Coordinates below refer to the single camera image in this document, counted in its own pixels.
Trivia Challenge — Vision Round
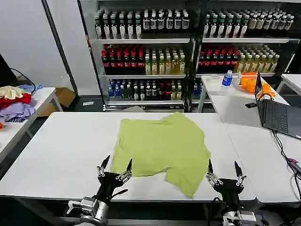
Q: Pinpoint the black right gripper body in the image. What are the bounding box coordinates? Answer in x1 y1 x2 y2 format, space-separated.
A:
212 179 245 212

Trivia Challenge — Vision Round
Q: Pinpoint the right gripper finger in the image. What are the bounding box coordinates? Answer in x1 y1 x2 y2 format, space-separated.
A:
206 159 223 187
234 161 246 187

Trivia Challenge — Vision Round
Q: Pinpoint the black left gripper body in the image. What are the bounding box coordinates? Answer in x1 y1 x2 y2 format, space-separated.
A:
95 171 129 201

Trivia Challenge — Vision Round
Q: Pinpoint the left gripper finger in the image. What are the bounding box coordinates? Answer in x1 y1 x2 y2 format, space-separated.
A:
115 158 134 183
96 154 111 178

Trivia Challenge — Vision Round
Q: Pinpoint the light green t-shirt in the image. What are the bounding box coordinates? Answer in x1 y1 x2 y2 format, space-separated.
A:
110 112 212 200

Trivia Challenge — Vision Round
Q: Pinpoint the grey chair back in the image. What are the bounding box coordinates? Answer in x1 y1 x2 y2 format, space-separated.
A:
123 105 144 113

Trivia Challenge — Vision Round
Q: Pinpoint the dark grey laptop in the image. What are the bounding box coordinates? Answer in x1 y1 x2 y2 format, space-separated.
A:
254 71 301 140

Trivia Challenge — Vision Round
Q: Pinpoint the white desk with metal legs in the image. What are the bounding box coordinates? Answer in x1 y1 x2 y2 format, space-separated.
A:
197 74 290 129

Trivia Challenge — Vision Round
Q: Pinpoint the brown cardboard box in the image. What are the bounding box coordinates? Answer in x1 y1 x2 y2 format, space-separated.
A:
37 87 76 118

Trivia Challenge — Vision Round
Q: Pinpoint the white side table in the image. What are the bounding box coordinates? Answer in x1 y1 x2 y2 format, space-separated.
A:
0 87 63 163

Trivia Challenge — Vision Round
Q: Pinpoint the orange plastic bag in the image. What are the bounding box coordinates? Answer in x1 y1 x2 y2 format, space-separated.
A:
239 72 276 97

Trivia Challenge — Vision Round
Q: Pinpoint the clear water bottle blue label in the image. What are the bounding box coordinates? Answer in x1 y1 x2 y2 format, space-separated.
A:
222 69 233 88

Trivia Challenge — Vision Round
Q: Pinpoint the red garment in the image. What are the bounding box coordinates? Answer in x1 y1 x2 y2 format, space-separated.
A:
0 92 33 110

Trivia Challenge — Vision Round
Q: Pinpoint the light blue garment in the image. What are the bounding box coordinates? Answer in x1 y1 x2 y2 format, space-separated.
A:
18 82 43 93

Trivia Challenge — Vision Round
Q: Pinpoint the shelf rack with drink bottles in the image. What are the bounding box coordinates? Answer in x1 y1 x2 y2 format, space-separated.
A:
79 0 196 113
185 0 301 113

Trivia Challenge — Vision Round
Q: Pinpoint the cream cloth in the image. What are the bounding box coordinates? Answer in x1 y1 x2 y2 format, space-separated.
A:
0 85 24 100

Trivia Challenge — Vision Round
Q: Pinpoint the black slanted metal pole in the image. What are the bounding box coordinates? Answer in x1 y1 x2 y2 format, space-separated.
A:
41 0 79 112

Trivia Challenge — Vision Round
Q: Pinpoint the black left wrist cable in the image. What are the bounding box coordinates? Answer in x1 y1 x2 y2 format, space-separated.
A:
109 188 129 197

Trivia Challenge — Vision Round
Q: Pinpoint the black laptop cable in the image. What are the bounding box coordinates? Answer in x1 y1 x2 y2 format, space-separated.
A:
271 130 301 176

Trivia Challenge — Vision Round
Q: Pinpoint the white table with grey frame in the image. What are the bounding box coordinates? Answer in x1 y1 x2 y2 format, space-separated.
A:
276 73 301 97

